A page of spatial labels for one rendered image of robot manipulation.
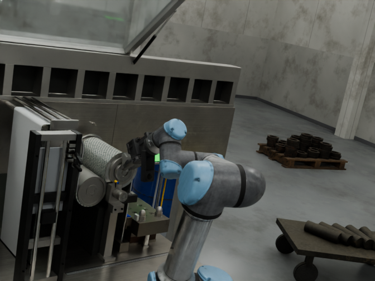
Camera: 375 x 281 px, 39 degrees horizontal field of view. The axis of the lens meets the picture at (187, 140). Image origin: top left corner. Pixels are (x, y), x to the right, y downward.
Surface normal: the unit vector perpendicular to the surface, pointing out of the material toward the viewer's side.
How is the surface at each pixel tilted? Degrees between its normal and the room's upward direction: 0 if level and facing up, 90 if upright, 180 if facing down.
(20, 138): 90
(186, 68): 90
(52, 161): 90
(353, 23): 90
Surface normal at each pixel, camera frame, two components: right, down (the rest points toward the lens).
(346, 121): -0.88, -0.05
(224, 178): 0.33, -0.38
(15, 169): -0.76, 0.02
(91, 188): 0.62, 0.29
